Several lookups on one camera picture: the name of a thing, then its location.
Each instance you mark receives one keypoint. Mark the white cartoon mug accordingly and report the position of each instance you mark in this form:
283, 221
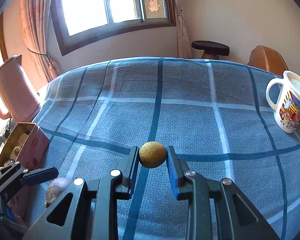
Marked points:
287, 107

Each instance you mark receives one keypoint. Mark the small brown kiwi-like fruit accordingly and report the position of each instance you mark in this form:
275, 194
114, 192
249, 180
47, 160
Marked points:
15, 152

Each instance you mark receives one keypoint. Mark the pink curtain right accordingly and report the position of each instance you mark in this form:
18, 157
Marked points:
183, 43

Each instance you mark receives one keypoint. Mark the window with wooden frame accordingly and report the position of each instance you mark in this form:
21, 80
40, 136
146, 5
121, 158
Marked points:
78, 23

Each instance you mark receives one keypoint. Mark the dark round stool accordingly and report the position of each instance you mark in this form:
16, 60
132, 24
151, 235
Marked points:
211, 50

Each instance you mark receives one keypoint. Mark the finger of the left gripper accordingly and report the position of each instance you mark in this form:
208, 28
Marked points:
14, 177

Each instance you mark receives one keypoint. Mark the pink curtain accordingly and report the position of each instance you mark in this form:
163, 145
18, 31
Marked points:
183, 43
34, 19

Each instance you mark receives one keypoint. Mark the purple round fruit with stem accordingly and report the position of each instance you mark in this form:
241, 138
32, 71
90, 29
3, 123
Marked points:
55, 188

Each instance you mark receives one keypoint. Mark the pink metal tin box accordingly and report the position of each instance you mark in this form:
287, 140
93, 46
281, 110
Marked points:
33, 142

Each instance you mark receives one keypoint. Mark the small round longan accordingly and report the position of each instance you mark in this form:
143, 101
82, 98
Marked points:
152, 154

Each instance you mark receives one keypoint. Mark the pink electric kettle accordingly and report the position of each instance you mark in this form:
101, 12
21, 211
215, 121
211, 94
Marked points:
16, 92

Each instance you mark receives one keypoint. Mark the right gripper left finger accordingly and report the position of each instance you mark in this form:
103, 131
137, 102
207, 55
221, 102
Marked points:
88, 209

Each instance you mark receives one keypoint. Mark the blue plaid tablecloth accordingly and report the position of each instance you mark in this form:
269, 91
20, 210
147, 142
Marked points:
214, 113

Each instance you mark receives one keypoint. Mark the pink curtain left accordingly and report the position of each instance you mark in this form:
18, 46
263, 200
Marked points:
34, 19

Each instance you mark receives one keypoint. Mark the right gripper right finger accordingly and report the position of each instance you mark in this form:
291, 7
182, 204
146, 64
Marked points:
212, 204

